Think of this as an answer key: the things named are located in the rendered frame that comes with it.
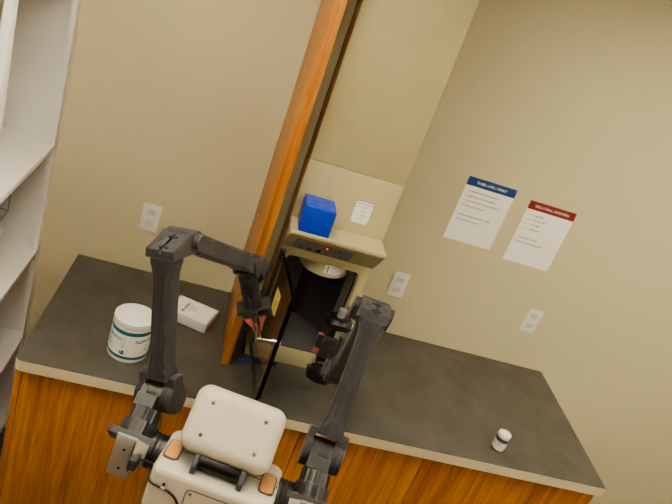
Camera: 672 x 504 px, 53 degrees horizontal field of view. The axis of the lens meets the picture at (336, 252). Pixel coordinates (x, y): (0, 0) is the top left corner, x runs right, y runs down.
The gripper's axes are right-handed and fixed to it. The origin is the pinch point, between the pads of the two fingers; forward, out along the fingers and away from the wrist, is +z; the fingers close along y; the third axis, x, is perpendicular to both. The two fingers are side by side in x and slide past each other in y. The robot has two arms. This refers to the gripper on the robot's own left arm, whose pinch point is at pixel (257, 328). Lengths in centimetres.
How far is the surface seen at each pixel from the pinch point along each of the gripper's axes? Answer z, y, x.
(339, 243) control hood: -19.9, -29.6, -9.9
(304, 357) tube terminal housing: 30.4, -13.6, -19.2
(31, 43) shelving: -79, 61, -75
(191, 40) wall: -74, 8, -71
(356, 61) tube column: -72, -42, -24
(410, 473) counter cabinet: 64, -44, 13
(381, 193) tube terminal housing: -30, -46, -20
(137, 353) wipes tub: 6.2, 39.4, -6.1
